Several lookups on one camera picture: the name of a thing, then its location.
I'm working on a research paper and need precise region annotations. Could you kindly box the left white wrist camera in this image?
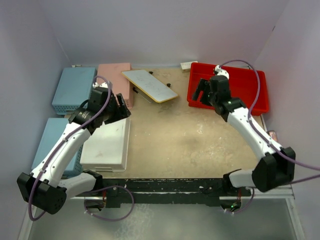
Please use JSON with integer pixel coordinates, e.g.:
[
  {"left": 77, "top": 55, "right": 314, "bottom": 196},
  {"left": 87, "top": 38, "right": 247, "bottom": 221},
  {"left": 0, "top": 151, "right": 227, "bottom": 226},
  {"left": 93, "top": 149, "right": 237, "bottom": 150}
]
[{"left": 92, "top": 82, "right": 108, "bottom": 89}]

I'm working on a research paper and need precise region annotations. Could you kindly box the white perforated basket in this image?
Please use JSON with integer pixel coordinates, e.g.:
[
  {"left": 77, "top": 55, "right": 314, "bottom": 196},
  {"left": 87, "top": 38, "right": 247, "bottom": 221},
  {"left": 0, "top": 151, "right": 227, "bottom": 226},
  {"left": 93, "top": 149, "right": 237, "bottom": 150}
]
[{"left": 80, "top": 118, "right": 131, "bottom": 173}]

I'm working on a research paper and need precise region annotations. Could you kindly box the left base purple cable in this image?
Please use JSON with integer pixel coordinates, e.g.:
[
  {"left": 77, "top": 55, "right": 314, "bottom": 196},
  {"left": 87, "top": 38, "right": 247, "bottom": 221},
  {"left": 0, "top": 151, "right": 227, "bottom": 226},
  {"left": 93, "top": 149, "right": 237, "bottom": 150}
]
[{"left": 83, "top": 185, "right": 135, "bottom": 222}]

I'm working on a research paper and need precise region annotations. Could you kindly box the small white box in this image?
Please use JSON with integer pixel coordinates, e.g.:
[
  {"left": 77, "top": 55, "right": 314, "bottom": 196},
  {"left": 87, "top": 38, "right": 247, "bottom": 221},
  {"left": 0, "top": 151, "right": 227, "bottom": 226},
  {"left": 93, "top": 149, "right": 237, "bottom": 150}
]
[{"left": 180, "top": 60, "right": 198, "bottom": 73}]

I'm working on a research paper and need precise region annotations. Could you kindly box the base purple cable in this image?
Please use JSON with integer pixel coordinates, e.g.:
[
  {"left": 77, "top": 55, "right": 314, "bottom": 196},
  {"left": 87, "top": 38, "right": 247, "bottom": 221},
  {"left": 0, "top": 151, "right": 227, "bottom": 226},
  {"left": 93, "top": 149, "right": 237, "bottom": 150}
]
[
  {"left": 83, "top": 185, "right": 135, "bottom": 222},
  {"left": 223, "top": 186, "right": 255, "bottom": 215}
]

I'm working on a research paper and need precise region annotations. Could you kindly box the pink marker tube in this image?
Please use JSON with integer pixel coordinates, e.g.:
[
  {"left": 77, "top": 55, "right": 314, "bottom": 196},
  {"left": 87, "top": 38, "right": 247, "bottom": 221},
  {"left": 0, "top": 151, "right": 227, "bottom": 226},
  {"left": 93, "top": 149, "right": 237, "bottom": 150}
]
[{"left": 267, "top": 130, "right": 278, "bottom": 142}]

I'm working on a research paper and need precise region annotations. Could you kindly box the yellow-edged whiteboard stand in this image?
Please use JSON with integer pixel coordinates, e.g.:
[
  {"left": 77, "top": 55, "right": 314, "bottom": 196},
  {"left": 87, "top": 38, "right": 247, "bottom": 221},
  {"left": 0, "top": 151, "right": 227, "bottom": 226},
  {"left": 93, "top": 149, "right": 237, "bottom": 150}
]
[{"left": 121, "top": 69, "right": 179, "bottom": 103}]

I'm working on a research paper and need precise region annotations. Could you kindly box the small blue perforated basket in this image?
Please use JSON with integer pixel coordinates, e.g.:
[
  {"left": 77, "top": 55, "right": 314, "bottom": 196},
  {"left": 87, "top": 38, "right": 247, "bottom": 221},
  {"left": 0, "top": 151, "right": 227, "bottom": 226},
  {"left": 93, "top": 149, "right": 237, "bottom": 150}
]
[{"left": 31, "top": 118, "right": 83, "bottom": 179}]

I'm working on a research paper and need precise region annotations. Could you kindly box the large blue basket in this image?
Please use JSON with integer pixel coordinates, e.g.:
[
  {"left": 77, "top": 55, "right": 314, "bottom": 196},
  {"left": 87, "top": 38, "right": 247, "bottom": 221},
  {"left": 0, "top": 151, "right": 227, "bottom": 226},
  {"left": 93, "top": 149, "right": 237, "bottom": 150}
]
[{"left": 52, "top": 67, "right": 97, "bottom": 115}]

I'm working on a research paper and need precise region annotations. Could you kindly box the red plastic tray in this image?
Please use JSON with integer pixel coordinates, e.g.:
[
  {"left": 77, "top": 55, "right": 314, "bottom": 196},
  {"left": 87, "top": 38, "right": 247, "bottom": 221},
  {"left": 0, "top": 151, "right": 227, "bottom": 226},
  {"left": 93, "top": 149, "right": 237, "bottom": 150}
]
[{"left": 186, "top": 62, "right": 270, "bottom": 116}]

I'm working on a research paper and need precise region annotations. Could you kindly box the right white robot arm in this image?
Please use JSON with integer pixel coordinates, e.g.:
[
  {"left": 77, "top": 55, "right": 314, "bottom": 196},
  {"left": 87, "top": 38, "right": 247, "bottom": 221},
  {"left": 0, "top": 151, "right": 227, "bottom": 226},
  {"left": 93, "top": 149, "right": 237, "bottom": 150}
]
[{"left": 192, "top": 75, "right": 296, "bottom": 196}]

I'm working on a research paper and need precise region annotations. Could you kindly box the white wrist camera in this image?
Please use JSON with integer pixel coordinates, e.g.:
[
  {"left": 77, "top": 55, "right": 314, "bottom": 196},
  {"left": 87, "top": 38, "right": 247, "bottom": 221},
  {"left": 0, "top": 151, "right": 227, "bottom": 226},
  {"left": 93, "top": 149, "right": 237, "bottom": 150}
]
[
  {"left": 213, "top": 65, "right": 230, "bottom": 79},
  {"left": 92, "top": 82, "right": 108, "bottom": 89}
]

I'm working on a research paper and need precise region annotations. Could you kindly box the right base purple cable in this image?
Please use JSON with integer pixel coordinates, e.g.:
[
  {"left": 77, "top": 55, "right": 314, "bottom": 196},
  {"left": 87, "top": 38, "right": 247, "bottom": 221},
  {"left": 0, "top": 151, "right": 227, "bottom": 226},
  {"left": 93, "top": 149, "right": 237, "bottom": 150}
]
[{"left": 223, "top": 186, "right": 255, "bottom": 215}]

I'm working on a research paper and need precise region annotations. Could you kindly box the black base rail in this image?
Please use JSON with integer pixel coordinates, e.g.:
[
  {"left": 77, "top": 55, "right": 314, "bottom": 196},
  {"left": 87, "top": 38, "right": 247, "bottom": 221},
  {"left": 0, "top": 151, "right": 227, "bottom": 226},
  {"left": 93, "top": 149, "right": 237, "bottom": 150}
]
[{"left": 95, "top": 178, "right": 251, "bottom": 208}]

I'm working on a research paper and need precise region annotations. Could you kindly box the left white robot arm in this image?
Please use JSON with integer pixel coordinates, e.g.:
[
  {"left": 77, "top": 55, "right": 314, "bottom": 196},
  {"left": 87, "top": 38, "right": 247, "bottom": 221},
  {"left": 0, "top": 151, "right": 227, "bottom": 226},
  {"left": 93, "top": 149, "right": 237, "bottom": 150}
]
[{"left": 17, "top": 87, "right": 131, "bottom": 221}]

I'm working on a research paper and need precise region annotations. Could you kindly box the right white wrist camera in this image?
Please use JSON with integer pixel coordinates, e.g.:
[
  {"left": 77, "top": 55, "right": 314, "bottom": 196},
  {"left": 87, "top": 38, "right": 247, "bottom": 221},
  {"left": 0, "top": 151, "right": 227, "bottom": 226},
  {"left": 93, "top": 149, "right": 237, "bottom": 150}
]
[{"left": 213, "top": 65, "right": 230, "bottom": 79}]

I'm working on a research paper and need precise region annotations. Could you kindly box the large pink basket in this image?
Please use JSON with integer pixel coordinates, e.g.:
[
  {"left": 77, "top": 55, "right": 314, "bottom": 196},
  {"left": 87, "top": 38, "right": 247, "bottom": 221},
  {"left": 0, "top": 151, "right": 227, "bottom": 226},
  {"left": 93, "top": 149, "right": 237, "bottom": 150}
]
[{"left": 97, "top": 62, "right": 134, "bottom": 109}]

